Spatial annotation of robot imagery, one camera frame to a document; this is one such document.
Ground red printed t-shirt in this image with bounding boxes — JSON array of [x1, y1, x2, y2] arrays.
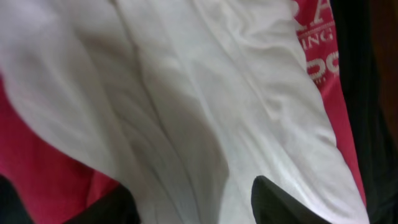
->
[[0, 0, 368, 224]]

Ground white t-shirt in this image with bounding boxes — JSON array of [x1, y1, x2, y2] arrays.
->
[[0, 0, 371, 224]]

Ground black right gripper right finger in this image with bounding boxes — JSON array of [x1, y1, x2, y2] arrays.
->
[[251, 175, 328, 224]]

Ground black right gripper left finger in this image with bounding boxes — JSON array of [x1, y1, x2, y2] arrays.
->
[[65, 185, 140, 224]]

